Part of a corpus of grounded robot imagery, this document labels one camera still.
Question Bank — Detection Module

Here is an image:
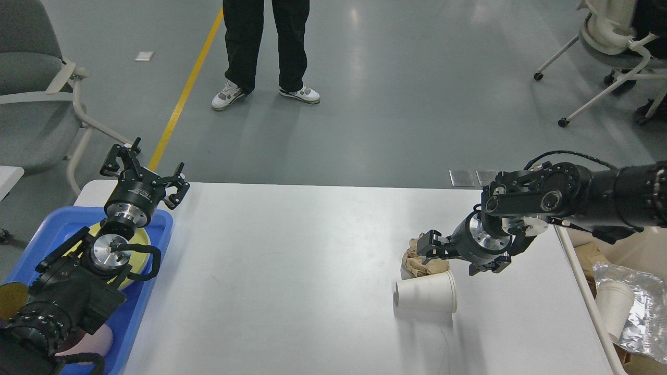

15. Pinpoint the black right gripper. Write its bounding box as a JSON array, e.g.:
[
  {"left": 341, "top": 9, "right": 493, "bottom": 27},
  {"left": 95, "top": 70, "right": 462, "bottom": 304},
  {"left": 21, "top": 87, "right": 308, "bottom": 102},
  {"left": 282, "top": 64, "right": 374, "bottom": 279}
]
[{"left": 418, "top": 211, "right": 512, "bottom": 276}]

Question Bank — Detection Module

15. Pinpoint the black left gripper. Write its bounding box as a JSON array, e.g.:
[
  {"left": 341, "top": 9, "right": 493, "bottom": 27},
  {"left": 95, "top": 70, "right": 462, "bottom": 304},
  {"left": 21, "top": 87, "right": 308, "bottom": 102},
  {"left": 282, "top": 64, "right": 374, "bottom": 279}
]
[{"left": 99, "top": 137, "right": 190, "bottom": 228}]

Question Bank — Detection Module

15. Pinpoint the white paper cup front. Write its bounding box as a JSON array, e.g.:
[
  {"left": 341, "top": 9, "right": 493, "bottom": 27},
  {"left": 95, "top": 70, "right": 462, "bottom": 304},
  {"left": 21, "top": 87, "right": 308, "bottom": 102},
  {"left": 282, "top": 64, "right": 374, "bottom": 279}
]
[{"left": 396, "top": 271, "right": 458, "bottom": 314}]

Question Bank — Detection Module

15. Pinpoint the white paper cup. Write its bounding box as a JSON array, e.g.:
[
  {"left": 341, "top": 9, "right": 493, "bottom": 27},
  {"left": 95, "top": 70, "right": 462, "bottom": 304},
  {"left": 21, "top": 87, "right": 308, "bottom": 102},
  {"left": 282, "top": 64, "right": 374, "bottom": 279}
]
[
  {"left": 396, "top": 271, "right": 458, "bottom": 314},
  {"left": 595, "top": 280, "right": 635, "bottom": 344}
]

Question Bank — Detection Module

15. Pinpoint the small brown paper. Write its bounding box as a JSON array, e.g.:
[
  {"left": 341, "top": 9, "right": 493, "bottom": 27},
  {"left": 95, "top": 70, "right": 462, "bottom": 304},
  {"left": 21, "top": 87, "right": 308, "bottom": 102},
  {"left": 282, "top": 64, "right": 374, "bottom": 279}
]
[{"left": 402, "top": 233, "right": 451, "bottom": 278}]

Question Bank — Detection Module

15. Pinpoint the yellow plate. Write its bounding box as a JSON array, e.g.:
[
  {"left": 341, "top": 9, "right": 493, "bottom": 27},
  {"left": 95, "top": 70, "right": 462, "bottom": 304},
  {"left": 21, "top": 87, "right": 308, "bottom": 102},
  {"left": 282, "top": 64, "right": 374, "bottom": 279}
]
[{"left": 90, "top": 223, "right": 151, "bottom": 291}]

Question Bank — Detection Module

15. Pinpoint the pink mug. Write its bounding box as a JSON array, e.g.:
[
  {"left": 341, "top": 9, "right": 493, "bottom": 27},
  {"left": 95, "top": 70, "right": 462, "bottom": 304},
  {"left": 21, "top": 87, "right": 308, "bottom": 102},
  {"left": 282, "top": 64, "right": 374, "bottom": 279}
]
[{"left": 55, "top": 324, "right": 114, "bottom": 356}]

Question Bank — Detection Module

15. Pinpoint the aluminium foil tray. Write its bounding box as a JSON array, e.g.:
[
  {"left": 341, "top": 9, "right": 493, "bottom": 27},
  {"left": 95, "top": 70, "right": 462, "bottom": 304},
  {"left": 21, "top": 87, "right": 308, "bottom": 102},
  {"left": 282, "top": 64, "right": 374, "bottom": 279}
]
[{"left": 593, "top": 262, "right": 666, "bottom": 365}]

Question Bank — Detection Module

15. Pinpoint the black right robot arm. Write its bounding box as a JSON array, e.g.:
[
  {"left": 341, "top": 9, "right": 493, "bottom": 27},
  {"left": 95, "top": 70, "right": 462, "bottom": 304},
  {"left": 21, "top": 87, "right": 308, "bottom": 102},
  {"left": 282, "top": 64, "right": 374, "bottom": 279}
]
[{"left": 415, "top": 159, "right": 666, "bottom": 276}]

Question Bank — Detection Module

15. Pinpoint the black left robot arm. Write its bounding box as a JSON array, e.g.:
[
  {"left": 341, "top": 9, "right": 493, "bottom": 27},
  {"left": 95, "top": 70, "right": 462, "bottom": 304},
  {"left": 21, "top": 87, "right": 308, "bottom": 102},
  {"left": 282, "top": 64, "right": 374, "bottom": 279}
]
[{"left": 2, "top": 138, "right": 190, "bottom": 374}]

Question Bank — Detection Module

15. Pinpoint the left metal floor plate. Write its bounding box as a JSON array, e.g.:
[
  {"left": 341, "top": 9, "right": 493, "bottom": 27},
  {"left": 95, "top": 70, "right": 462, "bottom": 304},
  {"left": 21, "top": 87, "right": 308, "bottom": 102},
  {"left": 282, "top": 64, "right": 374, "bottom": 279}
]
[{"left": 449, "top": 169, "right": 476, "bottom": 188}]

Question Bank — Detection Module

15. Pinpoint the metal floor plate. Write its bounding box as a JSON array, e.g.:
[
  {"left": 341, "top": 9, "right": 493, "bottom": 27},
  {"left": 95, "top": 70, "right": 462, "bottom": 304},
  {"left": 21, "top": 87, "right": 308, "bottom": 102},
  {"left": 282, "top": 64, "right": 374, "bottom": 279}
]
[
  {"left": 449, "top": 169, "right": 476, "bottom": 188},
  {"left": 476, "top": 169, "right": 499, "bottom": 186}
]

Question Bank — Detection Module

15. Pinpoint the right metal floor plate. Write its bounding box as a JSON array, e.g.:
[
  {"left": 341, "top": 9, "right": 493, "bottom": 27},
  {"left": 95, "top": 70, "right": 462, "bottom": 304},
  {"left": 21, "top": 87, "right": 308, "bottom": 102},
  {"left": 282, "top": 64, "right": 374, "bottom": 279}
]
[{"left": 476, "top": 169, "right": 499, "bottom": 186}]

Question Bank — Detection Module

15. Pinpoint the white office chair left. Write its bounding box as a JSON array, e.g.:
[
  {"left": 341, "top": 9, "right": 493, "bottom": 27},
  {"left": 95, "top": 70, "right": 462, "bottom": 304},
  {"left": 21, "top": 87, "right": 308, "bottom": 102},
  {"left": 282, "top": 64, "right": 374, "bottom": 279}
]
[{"left": 1, "top": 1, "right": 130, "bottom": 194}]

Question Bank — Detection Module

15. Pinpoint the white office chair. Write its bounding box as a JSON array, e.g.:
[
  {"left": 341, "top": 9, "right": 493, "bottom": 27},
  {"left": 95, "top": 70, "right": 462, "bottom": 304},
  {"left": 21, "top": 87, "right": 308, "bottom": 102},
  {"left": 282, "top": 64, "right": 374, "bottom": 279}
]
[
  {"left": 1, "top": 1, "right": 130, "bottom": 194},
  {"left": 533, "top": 1, "right": 665, "bottom": 128}
]

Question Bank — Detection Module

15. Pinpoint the brown paper in bin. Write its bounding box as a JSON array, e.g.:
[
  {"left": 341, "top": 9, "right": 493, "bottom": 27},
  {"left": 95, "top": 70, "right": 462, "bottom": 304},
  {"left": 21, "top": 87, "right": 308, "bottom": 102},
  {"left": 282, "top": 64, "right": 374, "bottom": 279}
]
[{"left": 574, "top": 242, "right": 611, "bottom": 282}]

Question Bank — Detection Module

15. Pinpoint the small white side table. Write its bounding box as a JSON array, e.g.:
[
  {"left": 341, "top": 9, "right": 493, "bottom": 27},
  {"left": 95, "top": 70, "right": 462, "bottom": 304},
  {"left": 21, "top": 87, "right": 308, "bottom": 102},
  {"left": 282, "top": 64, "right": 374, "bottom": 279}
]
[{"left": 0, "top": 166, "right": 24, "bottom": 201}]

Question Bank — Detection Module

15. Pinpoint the blue plastic tray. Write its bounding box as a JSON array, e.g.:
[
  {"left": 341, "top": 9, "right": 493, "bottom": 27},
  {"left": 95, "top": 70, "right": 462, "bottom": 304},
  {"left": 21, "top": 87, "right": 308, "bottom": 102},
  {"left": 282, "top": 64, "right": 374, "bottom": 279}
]
[{"left": 0, "top": 206, "right": 174, "bottom": 375}]

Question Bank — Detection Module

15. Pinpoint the beige plastic bin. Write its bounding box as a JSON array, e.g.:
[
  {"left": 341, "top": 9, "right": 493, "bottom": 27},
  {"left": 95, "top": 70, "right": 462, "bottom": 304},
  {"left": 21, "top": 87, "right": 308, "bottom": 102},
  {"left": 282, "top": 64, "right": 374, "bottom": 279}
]
[{"left": 555, "top": 226, "right": 666, "bottom": 374}]

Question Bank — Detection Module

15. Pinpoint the person in black left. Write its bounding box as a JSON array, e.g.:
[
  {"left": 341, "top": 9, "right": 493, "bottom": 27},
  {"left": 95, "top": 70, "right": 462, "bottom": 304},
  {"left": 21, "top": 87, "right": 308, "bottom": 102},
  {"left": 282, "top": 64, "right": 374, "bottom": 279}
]
[{"left": 211, "top": 0, "right": 321, "bottom": 111}]

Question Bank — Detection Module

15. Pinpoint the white office chair right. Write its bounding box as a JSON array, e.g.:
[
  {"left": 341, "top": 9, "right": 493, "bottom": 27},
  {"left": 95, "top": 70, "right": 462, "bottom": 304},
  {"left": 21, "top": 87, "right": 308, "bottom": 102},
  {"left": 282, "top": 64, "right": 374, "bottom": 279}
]
[{"left": 533, "top": 1, "right": 665, "bottom": 128}]

